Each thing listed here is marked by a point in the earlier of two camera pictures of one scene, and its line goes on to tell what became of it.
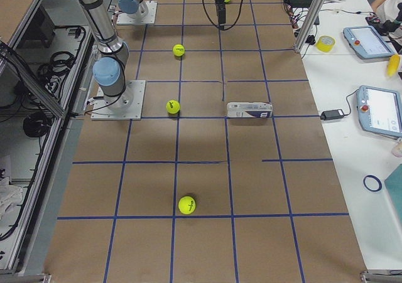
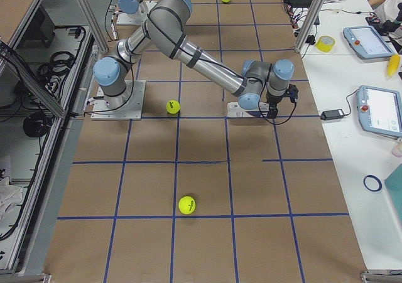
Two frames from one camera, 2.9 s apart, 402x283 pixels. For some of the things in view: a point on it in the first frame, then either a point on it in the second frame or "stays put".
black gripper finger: x=220 y=8 → x=273 y=110
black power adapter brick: x=332 y=114 stays put
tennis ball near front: x=186 y=204 stays put
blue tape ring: x=378 y=181 stays put
